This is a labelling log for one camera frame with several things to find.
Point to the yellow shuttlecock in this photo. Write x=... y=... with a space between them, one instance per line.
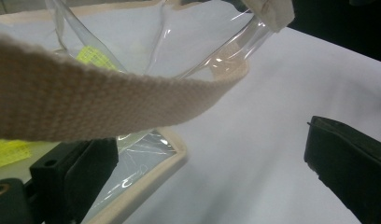
x=93 y=57
x=8 y=152

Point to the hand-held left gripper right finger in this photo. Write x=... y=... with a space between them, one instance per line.
x=350 y=168

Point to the transparent bag with beige trim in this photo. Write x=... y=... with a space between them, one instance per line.
x=86 y=102

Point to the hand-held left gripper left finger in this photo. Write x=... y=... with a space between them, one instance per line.
x=76 y=174

